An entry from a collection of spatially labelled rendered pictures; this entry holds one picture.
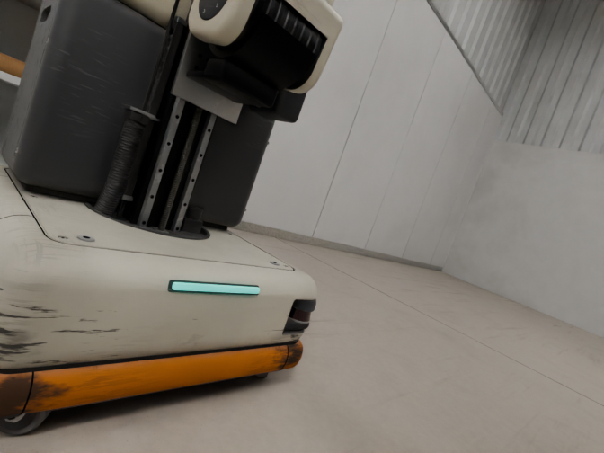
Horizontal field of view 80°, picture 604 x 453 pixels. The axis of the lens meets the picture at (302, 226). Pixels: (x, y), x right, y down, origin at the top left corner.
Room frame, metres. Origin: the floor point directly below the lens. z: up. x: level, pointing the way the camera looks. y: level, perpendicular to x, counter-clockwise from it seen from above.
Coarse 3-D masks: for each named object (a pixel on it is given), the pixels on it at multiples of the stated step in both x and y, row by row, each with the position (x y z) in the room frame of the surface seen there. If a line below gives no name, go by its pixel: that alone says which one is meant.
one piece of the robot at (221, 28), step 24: (216, 0) 0.61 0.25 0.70; (240, 0) 0.58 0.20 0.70; (288, 0) 0.63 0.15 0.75; (312, 0) 0.66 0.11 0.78; (192, 24) 0.65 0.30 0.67; (216, 24) 0.60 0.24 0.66; (240, 24) 0.59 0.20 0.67; (312, 24) 0.68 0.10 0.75; (336, 24) 0.71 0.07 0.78; (312, 72) 0.71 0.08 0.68
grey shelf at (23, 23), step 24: (0, 0) 1.70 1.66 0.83; (24, 0) 1.69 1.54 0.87; (0, 24) 1.71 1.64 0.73; (24, 24) 1.77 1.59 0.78; (0, 48) 1.73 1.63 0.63; (24, 48) 1.79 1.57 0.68; (0, 72) 1.42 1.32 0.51; (0, 96) 1.76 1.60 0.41; (0, 120) 1.78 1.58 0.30; (0, 144) 1.80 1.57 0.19
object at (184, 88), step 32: (256, 0) 0.59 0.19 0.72; (256, 32) 0.60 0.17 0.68; (288, 32) 0.63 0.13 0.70; (192, 64) 0.74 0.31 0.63; (224, 64) 0.65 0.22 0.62; (256, 64) 0.66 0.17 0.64; (288, 64) 0.67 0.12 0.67; (192, 96) 0.75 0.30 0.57; (224, 96) 0.80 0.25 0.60; (256, 96) 0.70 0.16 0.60; (288, 96) 0.84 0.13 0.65
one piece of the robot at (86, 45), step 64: (64, 0) 0.66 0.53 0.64; (128, 0) 0.72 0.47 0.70; (192, 0) 0.80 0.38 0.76; (64, 64) 0.67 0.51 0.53; (128, 64) 0.74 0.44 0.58; (64, 128) 0.68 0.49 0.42; (128, 128) 0.71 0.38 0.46; (192, 128) 0.80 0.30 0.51; (256, 128) 0.99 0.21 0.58; (64, 192) 0.73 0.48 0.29; (128, 192) 0.78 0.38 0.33; (192, 192) 0.86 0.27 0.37
